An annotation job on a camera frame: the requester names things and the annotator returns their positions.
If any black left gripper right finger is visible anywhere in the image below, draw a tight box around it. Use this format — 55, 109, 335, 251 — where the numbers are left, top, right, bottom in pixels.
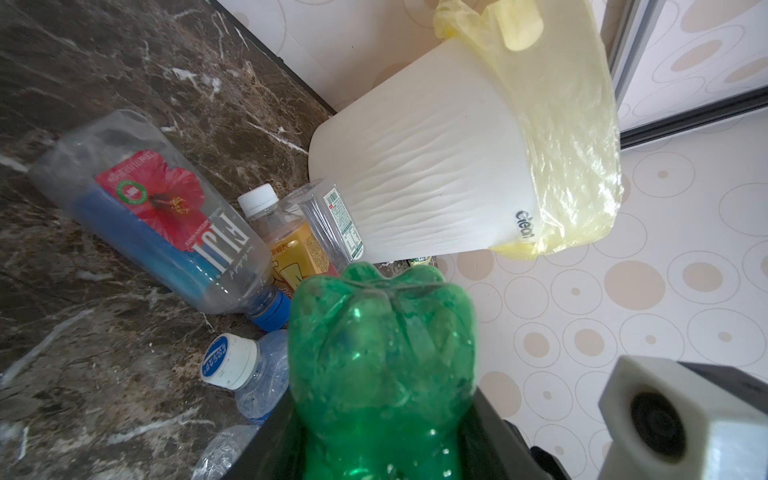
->
458, 389, 551, 480

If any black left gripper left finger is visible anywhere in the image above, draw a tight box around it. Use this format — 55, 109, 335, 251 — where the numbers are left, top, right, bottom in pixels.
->
222, 391, 306, 480

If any green soda bottle yellow cap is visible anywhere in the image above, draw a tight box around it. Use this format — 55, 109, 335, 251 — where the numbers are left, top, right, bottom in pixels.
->
288, 262, 477, 479

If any Fiji water bottle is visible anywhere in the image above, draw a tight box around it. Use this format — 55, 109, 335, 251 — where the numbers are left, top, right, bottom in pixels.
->
28, 109, 290, 332

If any white ribbed waste bin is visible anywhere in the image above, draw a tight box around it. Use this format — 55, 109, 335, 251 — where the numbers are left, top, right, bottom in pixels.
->
308, 39, 542, 263

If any crumpled clear plastic bottle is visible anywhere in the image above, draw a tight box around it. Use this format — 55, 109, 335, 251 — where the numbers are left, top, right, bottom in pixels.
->
191, 424, 261, 480

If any blue label bottle white cap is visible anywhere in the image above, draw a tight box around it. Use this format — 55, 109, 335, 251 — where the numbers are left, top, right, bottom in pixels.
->
200, 329, 289, 425

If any orange juice bottle red label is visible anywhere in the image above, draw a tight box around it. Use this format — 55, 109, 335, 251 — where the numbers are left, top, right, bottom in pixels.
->
237, 184, 338, 298

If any clear square bottle green label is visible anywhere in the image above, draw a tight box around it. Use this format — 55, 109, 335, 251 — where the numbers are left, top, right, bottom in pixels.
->
279, 179, 364, 274

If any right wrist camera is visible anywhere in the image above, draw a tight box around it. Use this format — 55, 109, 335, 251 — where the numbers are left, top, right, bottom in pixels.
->
599, 355, 767, 479

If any black right corner post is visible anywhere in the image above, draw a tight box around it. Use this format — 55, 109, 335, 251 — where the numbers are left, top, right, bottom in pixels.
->
592, 1, 767, 149

